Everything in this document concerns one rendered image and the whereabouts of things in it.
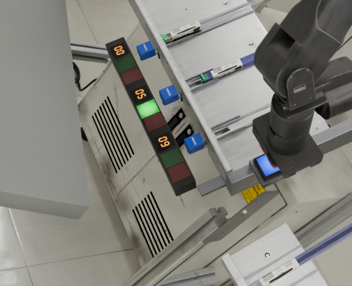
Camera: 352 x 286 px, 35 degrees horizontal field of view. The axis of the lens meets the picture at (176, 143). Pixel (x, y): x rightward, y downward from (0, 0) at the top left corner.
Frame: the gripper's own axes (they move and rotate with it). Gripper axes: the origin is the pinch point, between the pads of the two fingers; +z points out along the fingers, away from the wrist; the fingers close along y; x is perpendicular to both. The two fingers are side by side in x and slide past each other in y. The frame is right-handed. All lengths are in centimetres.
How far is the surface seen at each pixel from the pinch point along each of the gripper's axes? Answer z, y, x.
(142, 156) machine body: 59, 40, 18
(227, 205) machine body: 45.5, 12.3, 4.6
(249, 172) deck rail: 3.6, 2.3, 4.7
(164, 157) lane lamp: 5.4, 12.1, 16.2
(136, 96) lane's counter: 5.2, 25.9, 15.9
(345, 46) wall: 166, 102, -108
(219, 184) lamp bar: 8.2, 4.3, 9.5
